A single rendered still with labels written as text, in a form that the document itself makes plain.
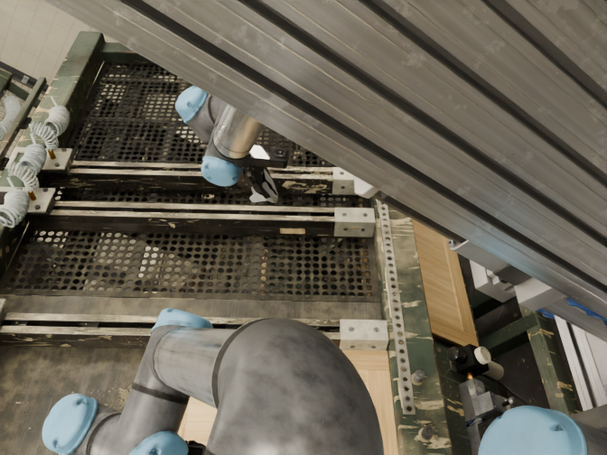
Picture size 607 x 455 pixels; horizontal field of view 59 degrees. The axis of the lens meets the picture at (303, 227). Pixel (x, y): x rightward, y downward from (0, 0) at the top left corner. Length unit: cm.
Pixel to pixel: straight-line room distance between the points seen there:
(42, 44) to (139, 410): 706
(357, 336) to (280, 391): 109
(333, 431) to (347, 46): 24
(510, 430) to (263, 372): 41
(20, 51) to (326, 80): 747
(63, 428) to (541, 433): 57
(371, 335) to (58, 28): 644
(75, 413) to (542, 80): 65
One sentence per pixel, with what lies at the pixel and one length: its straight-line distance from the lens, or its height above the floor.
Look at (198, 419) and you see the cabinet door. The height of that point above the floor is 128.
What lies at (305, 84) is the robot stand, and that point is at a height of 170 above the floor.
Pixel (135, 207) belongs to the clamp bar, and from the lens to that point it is 175.
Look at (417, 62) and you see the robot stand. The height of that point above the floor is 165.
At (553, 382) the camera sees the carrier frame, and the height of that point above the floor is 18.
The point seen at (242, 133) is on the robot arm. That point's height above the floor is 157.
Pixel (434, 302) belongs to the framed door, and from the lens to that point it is 205.
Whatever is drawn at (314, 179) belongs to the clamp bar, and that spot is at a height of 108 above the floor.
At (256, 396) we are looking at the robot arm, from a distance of 34.
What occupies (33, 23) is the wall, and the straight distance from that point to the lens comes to 749.
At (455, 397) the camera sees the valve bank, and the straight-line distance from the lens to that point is 146.
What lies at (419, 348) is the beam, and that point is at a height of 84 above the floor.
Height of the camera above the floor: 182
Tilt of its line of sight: 26 degrees down
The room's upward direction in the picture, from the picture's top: 64 degrees counter-clockwise
